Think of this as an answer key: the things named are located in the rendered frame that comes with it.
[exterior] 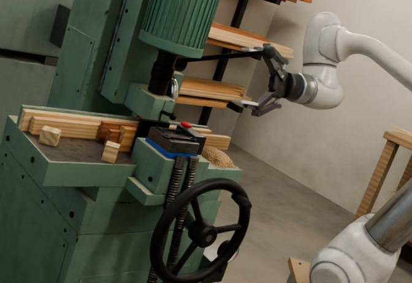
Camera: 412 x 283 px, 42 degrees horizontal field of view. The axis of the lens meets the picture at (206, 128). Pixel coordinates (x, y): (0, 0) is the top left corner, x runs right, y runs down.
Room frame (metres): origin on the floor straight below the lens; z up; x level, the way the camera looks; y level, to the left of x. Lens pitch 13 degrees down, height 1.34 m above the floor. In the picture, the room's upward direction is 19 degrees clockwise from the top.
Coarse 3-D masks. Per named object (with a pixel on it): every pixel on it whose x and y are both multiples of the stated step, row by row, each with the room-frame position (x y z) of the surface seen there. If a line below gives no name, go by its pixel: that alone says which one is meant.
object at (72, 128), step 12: (36, 120) 1.20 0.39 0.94; (48, 120) 1.22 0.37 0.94; (60, 120) 1.25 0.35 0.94; (72, 120) 1.28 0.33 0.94; (36, 132) 1.20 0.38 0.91; (72, 132) 1.27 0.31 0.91; (84, 132) 1.29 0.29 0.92; (96, 132) 1.31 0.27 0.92; (216, 144) 1.60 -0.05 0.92; (228, 144) 1.64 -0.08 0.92
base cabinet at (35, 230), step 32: (0, 160) 1.55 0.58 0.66; (0, 192) 1.50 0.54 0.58; (32, 192) 1.36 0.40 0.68; (0, 224) 1.46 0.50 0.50; (32, 224) 1.32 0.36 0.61; (64, 224) 1.20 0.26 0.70; (0, 256) 1.42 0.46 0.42; (32, 256) 1.28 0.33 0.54; (64, 256) 1.17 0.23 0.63; (96, 256) 1.20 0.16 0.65; (128, 256) 1.27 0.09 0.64; (192, 256) 1.42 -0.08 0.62
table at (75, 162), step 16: (16, 128) 1.22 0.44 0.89; (16, 144) 1.20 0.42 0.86; (32, 144) 1.14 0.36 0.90; (64, 144) 1.20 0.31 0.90; (80, 144) 1.24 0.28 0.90; (96, 144) 1.28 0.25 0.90; (32, 160) 1.12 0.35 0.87; (48, 160) 1.07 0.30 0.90; (64, 160) 1.10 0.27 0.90; (80, 160) 1.13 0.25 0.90; (96, 160) 1.17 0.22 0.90; (128, 160) 1.24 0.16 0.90; (48, 176) 1.07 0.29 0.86; (64, 176) 1.10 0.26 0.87; (80, 176) 1.13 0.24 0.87; (96, 176) 1.15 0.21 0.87; (112, 176) 1.18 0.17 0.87; (128, 176) 1.21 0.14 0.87; (208, 176) 1.39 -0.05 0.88; (224, 176) 1.43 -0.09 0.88; (144, 192) 1.15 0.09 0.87
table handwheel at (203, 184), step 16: (192, 192) 1.11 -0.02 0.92; (240, 192) 1.21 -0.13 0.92; (176, 208) 1.09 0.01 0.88; (240, 208) 1.24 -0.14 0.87; (160, 224) 1.08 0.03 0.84; (192, 224) 1.17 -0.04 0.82; (208, 224) 1.16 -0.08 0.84; (240, 224) 1.25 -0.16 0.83; (160, 240) 1.07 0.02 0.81; (192, 240) 1.17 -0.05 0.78; (208, 240) 1.16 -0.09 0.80; (240, 240) 1.25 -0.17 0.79; (160, 256) 1.08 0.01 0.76; (224, 256) 1.24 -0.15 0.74; (160, 272) 1.09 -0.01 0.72; (176, 272) 1.14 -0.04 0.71; (208, 272) 1.21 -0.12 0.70
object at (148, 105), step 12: (132, 84) 1.45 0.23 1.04; (144, 84) 1.49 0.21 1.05; (132, 96) 1.44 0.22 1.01; (144, 96) 1.40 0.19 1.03; (156, 96) 1.39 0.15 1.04; (132, 108) 1.42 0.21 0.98; (144, 108) 1.39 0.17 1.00; (156, 108) 1.37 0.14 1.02; (168, 108) 1.40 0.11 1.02; (168, 120) 1.41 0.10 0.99
